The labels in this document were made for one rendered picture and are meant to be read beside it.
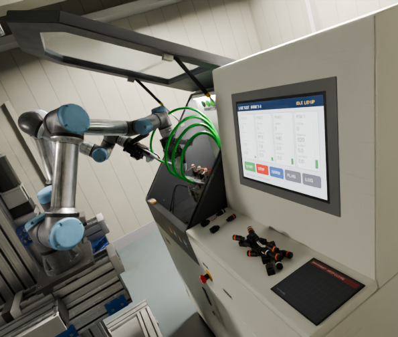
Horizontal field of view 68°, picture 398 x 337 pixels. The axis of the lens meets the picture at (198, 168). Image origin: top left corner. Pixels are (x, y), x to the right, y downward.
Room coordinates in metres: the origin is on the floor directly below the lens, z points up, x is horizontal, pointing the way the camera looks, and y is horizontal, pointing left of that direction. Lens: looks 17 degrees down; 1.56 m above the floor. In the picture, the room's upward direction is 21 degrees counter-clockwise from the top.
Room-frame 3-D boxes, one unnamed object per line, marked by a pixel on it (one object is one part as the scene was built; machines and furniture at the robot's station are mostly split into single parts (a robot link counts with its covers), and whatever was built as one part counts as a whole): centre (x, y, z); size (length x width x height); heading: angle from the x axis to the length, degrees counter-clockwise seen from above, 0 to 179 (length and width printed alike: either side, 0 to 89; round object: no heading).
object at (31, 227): (1.12, 0.65, 1.20); 0.13 x 0.12 x 0.14; 46
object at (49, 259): (1.13, 0.66, 1.09); 0.15 x 0.15 x 0.10
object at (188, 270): (1.47, 0.26, 0.44); 0.65 x 0.02 x 0.68; 20
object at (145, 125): (1.47, 0.17, 1.42); 0.11 x 0.11 x 0.08; 46
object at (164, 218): (1.47, 0.25, 0.87); 0.62 x 0.04 x 0.16; 20
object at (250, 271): (0.85, -0.08, 0.96); 0.70 x 0.22 x 0.03; 20
